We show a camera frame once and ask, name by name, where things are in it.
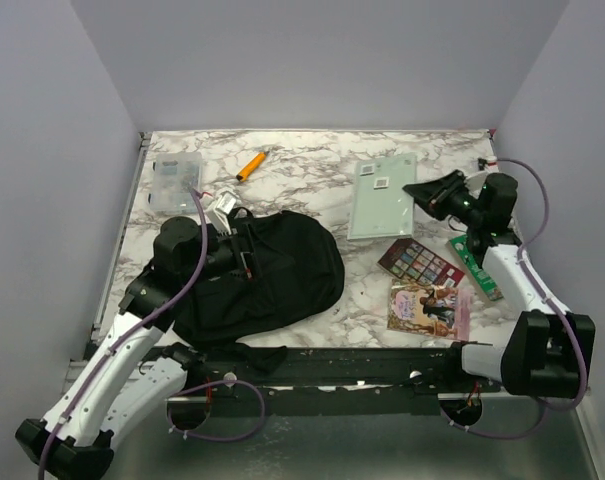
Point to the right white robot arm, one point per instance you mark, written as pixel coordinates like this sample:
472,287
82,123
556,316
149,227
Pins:
549,351

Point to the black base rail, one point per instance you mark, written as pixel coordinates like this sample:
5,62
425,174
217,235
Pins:
323,381

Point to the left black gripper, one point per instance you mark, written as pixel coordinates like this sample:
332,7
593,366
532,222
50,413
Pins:
245,252

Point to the dark green book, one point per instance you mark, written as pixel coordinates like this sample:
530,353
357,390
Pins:
483,283

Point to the clear plastic organizer box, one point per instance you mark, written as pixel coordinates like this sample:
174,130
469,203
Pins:
174,176

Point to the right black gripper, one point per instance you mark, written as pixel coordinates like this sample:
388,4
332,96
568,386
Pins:
435,195

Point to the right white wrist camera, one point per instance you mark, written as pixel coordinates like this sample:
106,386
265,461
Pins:
487,162

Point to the orange utility knife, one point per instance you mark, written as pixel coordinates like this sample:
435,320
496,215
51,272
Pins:
251,166

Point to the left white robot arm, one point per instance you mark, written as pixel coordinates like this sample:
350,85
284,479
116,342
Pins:
188,295

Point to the black student backpack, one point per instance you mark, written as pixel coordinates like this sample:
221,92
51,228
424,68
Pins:
297,272

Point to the pale green book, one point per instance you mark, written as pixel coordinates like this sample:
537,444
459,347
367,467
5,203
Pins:
380,206

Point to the illustrated storybook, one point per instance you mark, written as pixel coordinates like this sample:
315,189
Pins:
431,310

